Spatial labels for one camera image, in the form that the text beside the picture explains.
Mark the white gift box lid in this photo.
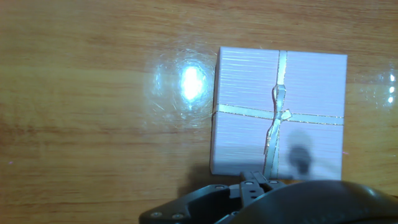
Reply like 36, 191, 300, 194
210, 46, 348, 182

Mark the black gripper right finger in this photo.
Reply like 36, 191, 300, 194
229, 179, 398, 224

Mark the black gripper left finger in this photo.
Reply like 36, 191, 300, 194
139, 170, 287, 224

